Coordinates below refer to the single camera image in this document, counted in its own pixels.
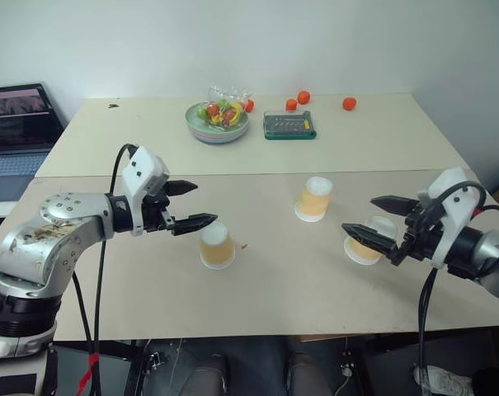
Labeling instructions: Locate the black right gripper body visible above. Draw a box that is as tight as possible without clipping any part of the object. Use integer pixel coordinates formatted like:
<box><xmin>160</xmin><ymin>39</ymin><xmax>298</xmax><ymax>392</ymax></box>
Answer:
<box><xmin>390</xmin><ymin>200</ymin><xmax>442</xmax><ymax>267</ymax></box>

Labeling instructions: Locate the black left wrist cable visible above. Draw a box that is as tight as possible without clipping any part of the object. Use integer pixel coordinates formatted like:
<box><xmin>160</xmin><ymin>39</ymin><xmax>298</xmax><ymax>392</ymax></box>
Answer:
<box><xmin>90</xmin><ymin>143</ymin><xmax>136</xmax><ymax>396</ymax></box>

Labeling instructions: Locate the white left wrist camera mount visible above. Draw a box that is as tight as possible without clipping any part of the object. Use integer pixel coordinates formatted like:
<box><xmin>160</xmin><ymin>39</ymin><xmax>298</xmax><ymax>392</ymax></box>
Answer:
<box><xmin>120</xmin><ymin>144</ymin><xmax>171</xmax><ymax>237</ymax></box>

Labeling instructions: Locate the black metal stand leg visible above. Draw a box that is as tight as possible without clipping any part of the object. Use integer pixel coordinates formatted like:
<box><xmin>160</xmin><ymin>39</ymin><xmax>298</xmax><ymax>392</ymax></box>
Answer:
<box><xmin>123</xmin><ymin>337</ymin><xmax>170</xmax><ymax>396</ymax></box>

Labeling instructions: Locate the red tape strip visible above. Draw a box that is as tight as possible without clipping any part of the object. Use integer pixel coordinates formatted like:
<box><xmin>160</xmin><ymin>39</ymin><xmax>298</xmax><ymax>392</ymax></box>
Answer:
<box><xmin>77</xmin><ymin>351</ymin><xmax>101</xmax><ymax>394</ymax></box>

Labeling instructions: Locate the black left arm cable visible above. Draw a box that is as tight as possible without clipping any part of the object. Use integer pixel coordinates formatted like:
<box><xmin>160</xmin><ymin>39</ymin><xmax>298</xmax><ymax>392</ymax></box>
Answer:
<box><xmin>69</xmin><ymin>270</ymin><xmax>94</xmax><ymax>347</ymax></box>

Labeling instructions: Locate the clear plastic wrap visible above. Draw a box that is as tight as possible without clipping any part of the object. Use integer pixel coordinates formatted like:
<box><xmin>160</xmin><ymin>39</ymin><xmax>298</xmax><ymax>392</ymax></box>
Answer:
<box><xmin>207</xmin><ymin>84</ymin><xmax>252</xmax><ymax>109</ymax></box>

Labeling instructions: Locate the open grey laptop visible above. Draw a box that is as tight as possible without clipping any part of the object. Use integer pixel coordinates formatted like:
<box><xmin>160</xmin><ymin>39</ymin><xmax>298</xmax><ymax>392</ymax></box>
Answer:
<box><xmin>0</xmin><ymin>82</ymin><xmax>67</xmax><ymax>204</ymax></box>

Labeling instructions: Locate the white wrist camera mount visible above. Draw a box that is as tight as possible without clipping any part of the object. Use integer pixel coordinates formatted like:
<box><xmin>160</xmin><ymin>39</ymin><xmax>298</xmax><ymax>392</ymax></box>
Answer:
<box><xmin>417</xmin><ymin>166</ymin><xmax>486</xmax><ymax>270</ymax></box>
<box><xmin>120</xmin><ymin>144</ymin><xmax>171</xmax><ymax>237</ymax></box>

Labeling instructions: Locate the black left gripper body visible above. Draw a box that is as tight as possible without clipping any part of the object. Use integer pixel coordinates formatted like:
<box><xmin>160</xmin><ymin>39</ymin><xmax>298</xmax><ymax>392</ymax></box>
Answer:
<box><xmin>140</xmin><ymin>183</ymin><xmax>178</xmax><ymax>234</ymax></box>

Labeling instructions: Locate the white power plug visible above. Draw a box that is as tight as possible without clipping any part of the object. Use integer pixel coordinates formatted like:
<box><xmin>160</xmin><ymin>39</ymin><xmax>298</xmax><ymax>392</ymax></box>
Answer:
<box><xmin>338</xmin><ymin>349</ymin><xmax>356</xmax><ymax>377</ymax></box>

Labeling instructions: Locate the white shoe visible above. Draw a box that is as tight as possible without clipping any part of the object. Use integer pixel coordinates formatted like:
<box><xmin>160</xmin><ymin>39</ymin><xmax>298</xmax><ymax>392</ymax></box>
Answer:
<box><xmin>412</xmin><ymin>364</ymin><xmax>473</xmax><ymax>396</ymax></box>

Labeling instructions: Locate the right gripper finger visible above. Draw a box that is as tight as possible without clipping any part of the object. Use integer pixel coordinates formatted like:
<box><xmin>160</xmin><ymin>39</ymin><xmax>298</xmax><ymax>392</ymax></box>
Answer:
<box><xmin>341</xmin><ymin>223</ymin><xmax>399</xmax><ymax>259</ymax></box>
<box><xmin>369</xmin><ymin>195</ymin><xmax>417</xmax><ymax>216</ymax></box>

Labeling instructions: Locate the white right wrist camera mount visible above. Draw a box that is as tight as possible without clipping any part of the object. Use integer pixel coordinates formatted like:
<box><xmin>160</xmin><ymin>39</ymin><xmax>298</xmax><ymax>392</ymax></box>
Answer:
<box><xmin>417</xmin><ymin>166</ymin><xmax>486</xmax><ymax>270</ymax></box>

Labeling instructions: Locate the orange paper cup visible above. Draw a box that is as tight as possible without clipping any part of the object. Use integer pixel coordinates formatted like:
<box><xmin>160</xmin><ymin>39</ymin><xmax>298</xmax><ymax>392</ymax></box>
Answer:
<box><xmin>342</xmin><ymin>214</ymin><xmax>398</xmax><ymax>266</ymax></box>
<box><xmin>294</xmin><ymin>176</ymin><xmax>335</xmax><ymax>224</ymax></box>
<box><xmin>199</xmin><ymin>220</ymin><xmax>238</xmax><ymax>271</ymax></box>

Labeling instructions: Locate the green bowl of fruit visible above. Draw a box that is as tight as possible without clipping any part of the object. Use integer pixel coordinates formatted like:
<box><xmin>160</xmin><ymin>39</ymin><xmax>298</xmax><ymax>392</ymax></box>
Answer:
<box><xmin>185</xmin><ymin>101</ymin><xmax>252</xmax><ymax>134</ymax></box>

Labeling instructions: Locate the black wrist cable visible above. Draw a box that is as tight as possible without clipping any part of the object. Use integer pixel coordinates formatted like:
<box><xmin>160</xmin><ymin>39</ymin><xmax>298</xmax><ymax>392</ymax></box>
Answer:
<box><xmin>416</xmin><ymin>181</ymin><xmax>487</xmax><ymax>391</ymax></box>
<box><xmin>90</xmin><ymin>143</ymin><xmax>136</xmax><ymax>396</ymax></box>

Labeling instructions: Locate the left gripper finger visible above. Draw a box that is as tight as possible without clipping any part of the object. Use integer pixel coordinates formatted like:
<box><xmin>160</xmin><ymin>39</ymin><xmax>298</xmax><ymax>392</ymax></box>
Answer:
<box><xmin>172</xmin><ymin>212</ymin><xmax>220</xmax><ymax>238</ymax></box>
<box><xmin>166</xmin><ymin>179</ymin><xmax>200</xmax><ymax>198</ymax></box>

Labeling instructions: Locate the green screwdriver bit case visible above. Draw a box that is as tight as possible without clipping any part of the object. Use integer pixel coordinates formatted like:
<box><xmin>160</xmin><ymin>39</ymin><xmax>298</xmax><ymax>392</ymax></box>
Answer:
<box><xmin>261</xmin><ymin>109</ymin><xmax>318</xmax><ymax>142</ymax></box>

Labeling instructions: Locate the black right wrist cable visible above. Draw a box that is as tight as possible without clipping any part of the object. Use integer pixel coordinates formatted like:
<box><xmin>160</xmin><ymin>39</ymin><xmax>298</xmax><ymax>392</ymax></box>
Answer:
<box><xmin>416</xmin><ymin>181</ymin><xmax>487</xmax><ymax>391</ymax></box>

